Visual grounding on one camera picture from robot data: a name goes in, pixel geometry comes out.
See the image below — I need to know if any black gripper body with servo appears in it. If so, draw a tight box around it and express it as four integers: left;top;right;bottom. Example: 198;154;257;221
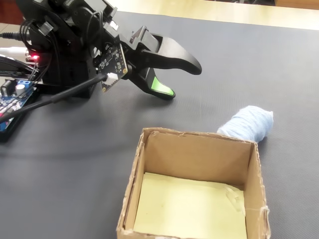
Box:
106;22;156;68

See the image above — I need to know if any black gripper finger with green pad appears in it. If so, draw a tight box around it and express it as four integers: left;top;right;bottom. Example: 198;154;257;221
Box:
129;63;176;101

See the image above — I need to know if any long curved black gripper finger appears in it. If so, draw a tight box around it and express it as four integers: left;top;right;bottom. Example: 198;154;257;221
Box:
140;33;202;75

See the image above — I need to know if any light blue block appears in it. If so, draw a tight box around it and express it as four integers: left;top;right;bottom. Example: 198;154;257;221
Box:
216;105;275;143

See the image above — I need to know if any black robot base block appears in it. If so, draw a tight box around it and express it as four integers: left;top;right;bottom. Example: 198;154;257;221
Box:
41;29;98;99

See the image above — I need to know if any open brown cardboard box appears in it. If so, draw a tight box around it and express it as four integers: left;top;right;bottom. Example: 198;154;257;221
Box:
116;127;272;239

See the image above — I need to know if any small board with red light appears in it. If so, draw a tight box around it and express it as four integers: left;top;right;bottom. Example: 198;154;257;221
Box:
24;48;41;63

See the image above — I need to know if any black power plug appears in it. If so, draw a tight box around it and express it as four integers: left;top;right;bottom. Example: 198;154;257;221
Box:
0;31;26;41

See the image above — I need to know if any pale yellow paper sheet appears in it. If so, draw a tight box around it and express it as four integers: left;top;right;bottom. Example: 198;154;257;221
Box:
133;171;248;239

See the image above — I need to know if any blue controller circuit board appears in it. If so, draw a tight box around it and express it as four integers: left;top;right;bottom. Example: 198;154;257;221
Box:
0;79;34;132

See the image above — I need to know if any blue electronics control board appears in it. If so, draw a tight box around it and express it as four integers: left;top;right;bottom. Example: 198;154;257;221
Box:
0;83;45;143

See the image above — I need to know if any black camera circuit board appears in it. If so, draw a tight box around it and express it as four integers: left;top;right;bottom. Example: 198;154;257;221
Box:
93;42;129;94

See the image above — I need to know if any thin black servo wire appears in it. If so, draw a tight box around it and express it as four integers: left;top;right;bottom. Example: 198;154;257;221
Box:
89;10;106;34

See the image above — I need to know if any thick black camera cable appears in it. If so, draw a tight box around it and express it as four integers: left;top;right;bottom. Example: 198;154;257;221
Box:
0;73;108;124

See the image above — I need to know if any black wire bundle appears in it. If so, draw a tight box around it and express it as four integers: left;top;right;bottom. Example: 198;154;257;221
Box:
19;19;61;84

